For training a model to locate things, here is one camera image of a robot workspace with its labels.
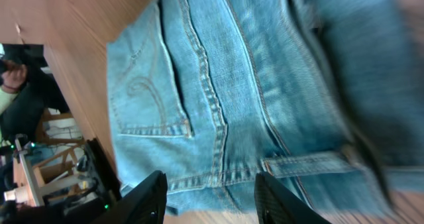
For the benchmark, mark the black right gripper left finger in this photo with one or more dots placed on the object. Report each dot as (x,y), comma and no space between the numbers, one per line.
(144,204)

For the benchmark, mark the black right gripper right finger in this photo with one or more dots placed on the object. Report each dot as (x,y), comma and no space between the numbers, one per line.
(275,204)

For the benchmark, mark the light blue denim jeans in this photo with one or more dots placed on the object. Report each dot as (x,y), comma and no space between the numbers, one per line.
(324,95)

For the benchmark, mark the wooden shelf with clutter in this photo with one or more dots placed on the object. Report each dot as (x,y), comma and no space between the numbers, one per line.
(54,168)

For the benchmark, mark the seated person in background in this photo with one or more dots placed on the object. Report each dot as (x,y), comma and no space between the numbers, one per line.
(26,91)

